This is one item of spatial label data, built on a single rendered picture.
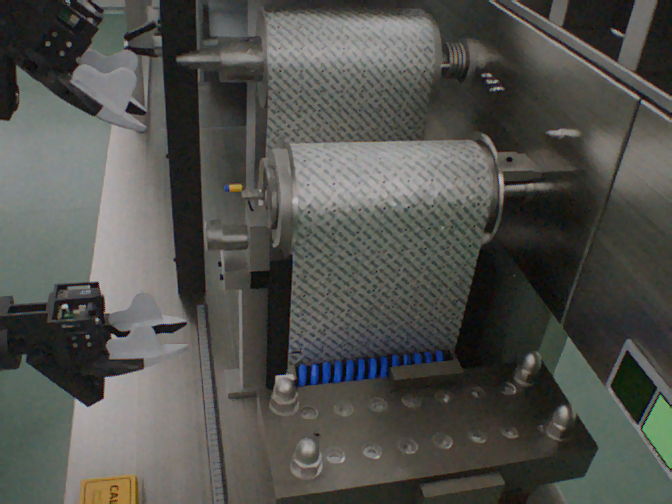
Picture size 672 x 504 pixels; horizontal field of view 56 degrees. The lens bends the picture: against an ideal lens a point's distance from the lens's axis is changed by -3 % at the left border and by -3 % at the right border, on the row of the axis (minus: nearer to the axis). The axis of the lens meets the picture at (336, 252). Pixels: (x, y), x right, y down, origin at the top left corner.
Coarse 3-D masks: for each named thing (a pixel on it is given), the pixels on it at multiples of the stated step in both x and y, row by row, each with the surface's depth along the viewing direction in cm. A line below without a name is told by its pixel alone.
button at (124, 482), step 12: (84, 480) 81; (96, 480) 81; (108, 480) 81; (120, 480) 82; (132, 480) 82; (84, 492) 80; (96, 492) 80; (108, 492) 80; (120, 492) 80; (132, 492) 80
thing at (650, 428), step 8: (664, 400) 61; (656, 408) 62; (664, 408) 61; (656, 416) 62; (664, 416) 61; (648, 424) 63; (656, 424) 62; (664, 424) 61; (648, 432) 63; (656, 432) 62; (664, 432) 61; (656, 440) 62; (664, 440) 61; (656, 448) 62; (664, 448) 61; (664, 456) 61
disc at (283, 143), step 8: (280, 136) 78; (280, 144) 78; (288, 144) 74; (288, 152) 73; (288, 160) 73; (288, 168) 73; (296, 184) 72; (296, 192) 72; (296, 200) 72; (296, 208) 72; (296, 216) 72; (296, 224) 73; (296, 232) 73; (288, 240) 76; (288, 248) 77; (288, 256) 77
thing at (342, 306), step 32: (320, 256) 77; (352, 256) 78; (384, 256) 79; (416, 256) 80; (448, 256) 81; (320, 288) 80; (352, 288) 81; (384, 288) 82; (416, 288) 83; (448, 288) 85; (320, 320) 83; (352, 320) 84; (384, 320) 85; (416, 320) 87; (448, 320) 88; (320, 352) 86; (352, 352) 87; (384, 352) 89; (416, 352) 90
